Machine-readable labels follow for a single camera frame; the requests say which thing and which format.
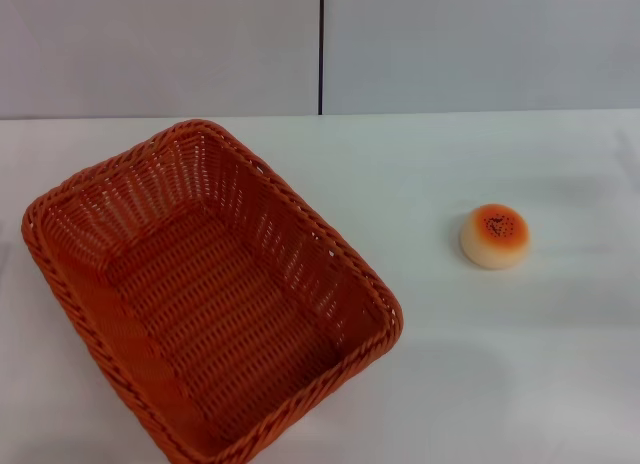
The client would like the orange woven plastic basket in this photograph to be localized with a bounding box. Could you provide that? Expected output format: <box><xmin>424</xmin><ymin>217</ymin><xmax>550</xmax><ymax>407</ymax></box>
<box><xmin>21</xmin><ymin>118</ymin><xmax>405</xmax><ymax>464</ymax></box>

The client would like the round toy bread bun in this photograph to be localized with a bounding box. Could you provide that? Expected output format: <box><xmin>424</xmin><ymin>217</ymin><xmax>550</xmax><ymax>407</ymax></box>
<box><xmin>459</xmin><ymin>203</ymin><xmax>530</xmax><ymax>271</ymax></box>

